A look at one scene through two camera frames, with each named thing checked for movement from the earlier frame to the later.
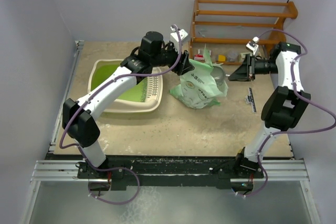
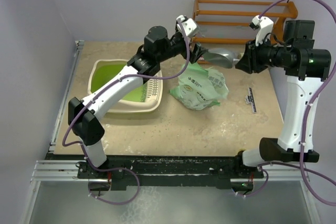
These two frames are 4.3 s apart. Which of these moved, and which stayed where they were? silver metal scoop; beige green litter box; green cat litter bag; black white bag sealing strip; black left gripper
Moved: black left gripper; silver metal scoop
Stayed: beige green litter box; black white bag sealing strip; green cat litter bag
